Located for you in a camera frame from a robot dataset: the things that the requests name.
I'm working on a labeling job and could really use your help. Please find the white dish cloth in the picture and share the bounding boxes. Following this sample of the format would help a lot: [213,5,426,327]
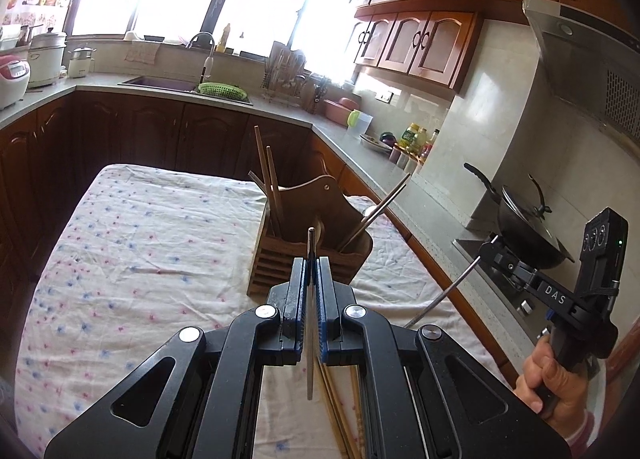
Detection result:
[124,43,162,64]

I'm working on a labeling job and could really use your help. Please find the metal chopstick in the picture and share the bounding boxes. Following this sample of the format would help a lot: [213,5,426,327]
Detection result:
[247,170,275,210]
[403,238,498,330]
[337,172,412,254]
[306,226,317,401]

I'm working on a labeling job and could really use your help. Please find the person's right hand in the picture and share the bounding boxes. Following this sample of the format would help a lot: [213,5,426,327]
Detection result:
[515,331,609,423]

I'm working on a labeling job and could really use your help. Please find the green plastic basket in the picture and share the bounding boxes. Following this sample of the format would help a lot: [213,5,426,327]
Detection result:
[198,82,248,102]

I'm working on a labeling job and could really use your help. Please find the wooden base cabinets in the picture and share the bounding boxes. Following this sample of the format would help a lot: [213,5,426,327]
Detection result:
[0,91,522,390]

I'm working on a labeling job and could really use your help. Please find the white pink rice cooker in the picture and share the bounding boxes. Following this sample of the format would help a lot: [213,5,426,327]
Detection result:
[0,55,32,110]

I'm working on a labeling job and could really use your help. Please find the black wok lid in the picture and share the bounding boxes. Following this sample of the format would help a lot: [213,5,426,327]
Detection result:
[500,174,562,251]

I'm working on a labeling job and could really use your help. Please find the clear pitcher green lid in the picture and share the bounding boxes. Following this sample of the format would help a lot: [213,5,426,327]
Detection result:
[347,109,375,138]

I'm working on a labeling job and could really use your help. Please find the plain wooden chopstick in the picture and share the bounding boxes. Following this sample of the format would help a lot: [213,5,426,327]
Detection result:
[266,145,287,236]
[316,365,354,459]
[253,125,283,237]

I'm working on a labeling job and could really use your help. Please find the countertop utensil cup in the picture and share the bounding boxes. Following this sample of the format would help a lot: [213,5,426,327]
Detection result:
[300,74,331,114]

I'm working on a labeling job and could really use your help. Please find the person's right forearm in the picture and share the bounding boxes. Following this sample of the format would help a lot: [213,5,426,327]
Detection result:
[562,374,640,459]

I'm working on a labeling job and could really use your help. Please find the metal spoon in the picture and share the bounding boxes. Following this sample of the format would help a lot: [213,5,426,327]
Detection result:
[345,204,384,253]

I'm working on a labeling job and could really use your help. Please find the range hood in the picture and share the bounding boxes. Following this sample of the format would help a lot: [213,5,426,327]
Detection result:
[522,0,640,140]

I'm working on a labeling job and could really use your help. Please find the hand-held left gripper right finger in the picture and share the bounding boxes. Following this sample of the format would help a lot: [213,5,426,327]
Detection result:
[315,258,573,459]

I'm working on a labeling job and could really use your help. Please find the grey kitchen countertop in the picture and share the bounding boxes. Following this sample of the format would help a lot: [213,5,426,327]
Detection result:
[0,74,551,390]

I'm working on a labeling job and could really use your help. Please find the large white steamer pot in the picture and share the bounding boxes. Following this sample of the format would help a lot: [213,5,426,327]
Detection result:
[27,28,67,88]

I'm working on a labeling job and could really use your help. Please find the chrome sink faucet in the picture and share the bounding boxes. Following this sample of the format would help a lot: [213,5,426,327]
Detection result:
[186,31,217,90]

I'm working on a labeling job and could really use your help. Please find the wooden utensil holder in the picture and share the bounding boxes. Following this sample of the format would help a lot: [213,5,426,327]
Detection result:
[246,174,374,298]

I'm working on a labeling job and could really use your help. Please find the black wok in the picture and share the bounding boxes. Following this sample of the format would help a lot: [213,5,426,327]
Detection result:
[464,162,576,271]

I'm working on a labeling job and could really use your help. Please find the wooden wall cabinets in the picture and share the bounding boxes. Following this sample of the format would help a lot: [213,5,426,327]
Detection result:
[350,0,562,96]

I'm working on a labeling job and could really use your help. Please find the carved wooden chopstick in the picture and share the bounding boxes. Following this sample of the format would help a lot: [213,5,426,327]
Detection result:
[325,378,361,459]
[351,366,364,459]

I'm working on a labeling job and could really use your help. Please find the small white pot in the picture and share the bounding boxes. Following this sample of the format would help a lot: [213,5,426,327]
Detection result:
[67,46,97,78]

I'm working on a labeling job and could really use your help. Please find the dish rack with knives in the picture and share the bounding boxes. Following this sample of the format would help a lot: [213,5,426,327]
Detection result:
[260,41,309,100]

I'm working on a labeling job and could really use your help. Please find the white plate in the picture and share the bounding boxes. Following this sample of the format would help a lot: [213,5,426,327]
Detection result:
[360,134,396,152]

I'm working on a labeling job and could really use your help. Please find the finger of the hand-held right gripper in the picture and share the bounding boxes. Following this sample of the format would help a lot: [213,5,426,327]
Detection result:
[489,235,546,281]
[477,243,541,293]

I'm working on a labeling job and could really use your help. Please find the kitchen sink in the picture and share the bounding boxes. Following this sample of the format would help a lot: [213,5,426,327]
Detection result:
[118,75,202,94]

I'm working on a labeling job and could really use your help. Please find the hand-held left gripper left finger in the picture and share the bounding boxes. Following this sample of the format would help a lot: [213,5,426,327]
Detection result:
[44,258,308,459]

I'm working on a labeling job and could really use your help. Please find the pink plastic tub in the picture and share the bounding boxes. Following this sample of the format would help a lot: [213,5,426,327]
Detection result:
[322,96,362,126]

